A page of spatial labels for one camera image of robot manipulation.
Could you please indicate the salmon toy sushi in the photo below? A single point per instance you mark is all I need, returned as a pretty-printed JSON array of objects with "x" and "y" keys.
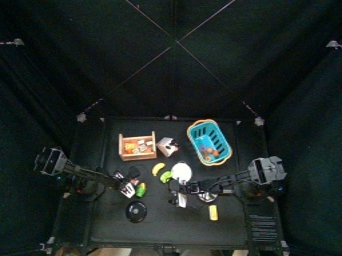
[{"x": 134, "y": 182}]

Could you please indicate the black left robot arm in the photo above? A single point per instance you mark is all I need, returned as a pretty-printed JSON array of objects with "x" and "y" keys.
[{"x": 75, "y": 170}]

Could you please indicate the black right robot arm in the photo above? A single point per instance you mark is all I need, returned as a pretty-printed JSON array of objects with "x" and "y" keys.
[{"x": 249, "y": 176}]

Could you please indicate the white toy sushi piece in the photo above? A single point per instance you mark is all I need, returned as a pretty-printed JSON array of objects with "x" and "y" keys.
[
  {"x": 142, "y": 150},
  {"x": 142, "y": 143}
]

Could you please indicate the orange toy sushi piece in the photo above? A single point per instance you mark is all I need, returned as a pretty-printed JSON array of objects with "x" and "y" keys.
[{"x": 130, "y": 147}]

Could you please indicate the green yellow toy corn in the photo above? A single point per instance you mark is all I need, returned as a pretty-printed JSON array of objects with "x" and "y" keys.
[{"x": 141, "y": 190}]

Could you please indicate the green toy lime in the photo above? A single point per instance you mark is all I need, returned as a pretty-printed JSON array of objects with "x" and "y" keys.
[{"x": 166, "y": 176}]

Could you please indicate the white round toy pot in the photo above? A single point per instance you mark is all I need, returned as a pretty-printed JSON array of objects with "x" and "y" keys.
[{"x": 182, "y": 172}]

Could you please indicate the wooden toy crate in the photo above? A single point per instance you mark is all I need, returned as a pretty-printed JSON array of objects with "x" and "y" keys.
[{"x": 138, "y": 157}]

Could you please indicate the silver metal bowl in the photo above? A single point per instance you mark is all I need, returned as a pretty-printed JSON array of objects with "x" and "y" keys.
[{"x": 207, "y": 198}]

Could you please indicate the yellow toy banana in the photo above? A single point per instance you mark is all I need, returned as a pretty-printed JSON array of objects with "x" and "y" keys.
[{"x": 158, "y": 169}]

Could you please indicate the black round plate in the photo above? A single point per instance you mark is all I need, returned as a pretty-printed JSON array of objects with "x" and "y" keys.
[{"x": 136, "y": 212}]

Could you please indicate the yellow toy block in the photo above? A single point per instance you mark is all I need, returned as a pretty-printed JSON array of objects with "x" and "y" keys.
[{"x": 213, "y": 212}]

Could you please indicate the pale toy cube box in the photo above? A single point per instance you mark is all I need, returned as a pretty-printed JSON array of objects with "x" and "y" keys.
[{"x": 166, "y": 146}]

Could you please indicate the orange toy ball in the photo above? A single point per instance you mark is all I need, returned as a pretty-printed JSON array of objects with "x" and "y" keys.
[{"x": 215, "y": 154}]

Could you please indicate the brown toy ball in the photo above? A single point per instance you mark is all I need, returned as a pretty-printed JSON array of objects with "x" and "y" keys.
[{"x": 209, "y": 150}]

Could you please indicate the teal basket with orange rim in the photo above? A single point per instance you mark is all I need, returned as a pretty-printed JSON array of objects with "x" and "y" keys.
[{"x": 201, "y": 135}]

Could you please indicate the grey frame corner bracket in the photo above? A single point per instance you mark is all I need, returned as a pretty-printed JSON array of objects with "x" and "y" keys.
[
  {"x": 80, "y": 116},
  {"x": 259, "y": 120},
  {"x": 169, "y": 117},
  {"x": 333, "y": 44}
]

